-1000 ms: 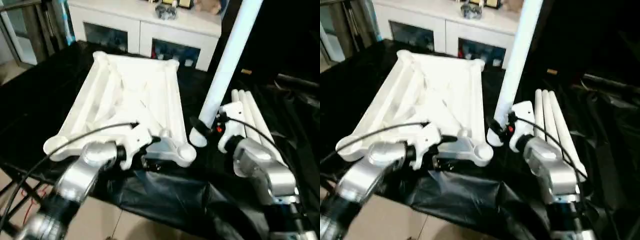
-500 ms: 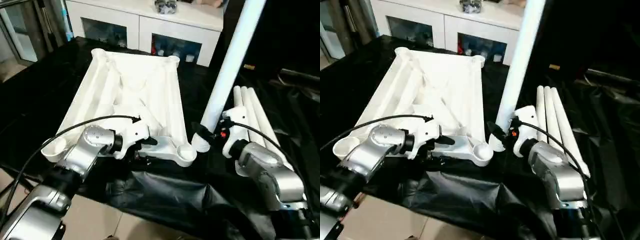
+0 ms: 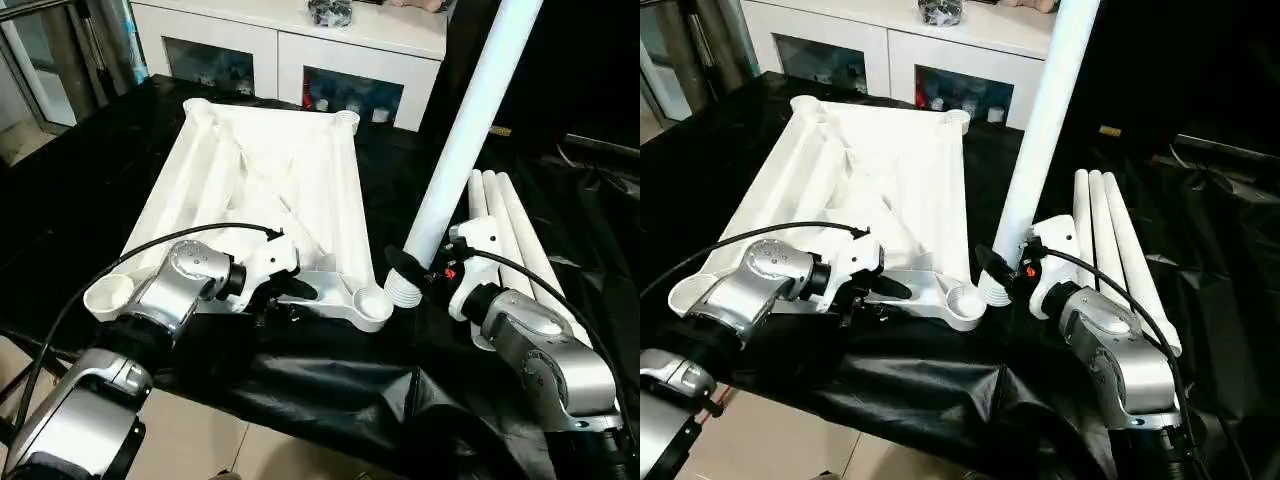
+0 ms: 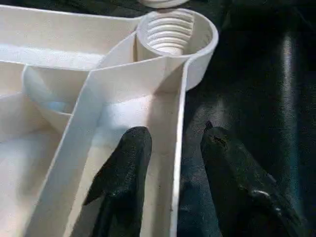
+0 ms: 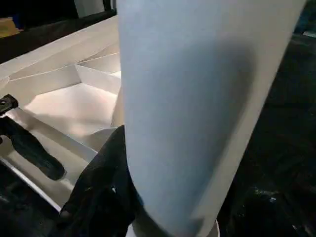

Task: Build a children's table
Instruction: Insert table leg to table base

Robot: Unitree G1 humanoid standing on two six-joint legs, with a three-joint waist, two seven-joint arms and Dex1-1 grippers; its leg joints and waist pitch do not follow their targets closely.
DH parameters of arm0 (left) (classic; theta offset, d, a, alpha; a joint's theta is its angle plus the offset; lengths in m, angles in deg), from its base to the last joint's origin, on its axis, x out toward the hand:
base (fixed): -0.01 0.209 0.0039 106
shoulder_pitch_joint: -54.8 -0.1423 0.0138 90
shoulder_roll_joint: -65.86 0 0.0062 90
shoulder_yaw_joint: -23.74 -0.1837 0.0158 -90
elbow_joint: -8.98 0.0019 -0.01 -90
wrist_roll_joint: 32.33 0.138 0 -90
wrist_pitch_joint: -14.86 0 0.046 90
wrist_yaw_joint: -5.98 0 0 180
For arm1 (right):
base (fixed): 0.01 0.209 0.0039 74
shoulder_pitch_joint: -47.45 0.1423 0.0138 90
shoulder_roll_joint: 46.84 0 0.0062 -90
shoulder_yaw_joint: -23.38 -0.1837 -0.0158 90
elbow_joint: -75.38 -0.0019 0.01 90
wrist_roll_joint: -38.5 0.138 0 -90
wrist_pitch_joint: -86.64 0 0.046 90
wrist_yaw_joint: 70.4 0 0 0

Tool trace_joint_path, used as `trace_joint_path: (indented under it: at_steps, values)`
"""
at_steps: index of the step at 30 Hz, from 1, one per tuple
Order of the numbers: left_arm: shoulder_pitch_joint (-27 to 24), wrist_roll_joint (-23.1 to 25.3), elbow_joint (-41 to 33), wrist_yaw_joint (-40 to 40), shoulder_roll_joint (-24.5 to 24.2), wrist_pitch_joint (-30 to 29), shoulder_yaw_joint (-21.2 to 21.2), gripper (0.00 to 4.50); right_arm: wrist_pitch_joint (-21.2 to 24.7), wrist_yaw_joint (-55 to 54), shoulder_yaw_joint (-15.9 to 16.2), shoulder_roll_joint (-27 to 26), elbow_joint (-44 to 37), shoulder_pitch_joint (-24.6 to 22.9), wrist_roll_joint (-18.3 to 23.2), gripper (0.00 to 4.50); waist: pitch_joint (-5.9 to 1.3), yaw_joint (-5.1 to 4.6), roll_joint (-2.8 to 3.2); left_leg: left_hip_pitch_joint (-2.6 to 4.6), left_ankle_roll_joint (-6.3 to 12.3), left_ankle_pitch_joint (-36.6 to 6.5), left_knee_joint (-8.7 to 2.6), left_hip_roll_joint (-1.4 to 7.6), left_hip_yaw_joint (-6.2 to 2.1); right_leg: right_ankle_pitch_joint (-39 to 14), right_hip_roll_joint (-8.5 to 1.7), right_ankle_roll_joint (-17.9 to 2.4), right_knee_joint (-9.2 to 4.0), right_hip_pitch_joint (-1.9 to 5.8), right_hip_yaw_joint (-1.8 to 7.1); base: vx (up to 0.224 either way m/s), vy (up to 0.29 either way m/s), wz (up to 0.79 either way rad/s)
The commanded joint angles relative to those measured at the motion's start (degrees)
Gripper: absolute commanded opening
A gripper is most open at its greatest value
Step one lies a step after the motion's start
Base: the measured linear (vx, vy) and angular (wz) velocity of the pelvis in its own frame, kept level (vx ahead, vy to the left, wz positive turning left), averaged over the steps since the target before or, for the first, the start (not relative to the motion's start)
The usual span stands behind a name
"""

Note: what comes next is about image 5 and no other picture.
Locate white plastic table leg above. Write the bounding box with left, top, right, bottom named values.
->
left=111, top=0, right=307, bottom=237

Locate yellow cardboard box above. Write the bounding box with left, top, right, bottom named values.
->
left=0, top=18, right=20, bottom=38

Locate black plastic mat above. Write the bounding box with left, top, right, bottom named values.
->
left=0, top=0, right=316, bottom=237

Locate white plastic table top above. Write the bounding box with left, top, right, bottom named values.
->
left=0, top=14, right=220, bottom=237

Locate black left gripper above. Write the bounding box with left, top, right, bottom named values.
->
left=0, top=93, right=65, bottom=181

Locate white sideboard cabinet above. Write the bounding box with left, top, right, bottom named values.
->
left=74, top=0, right=118, bottom=18

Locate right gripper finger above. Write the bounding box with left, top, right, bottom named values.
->
left=58, top=124, right=147, bottom=237

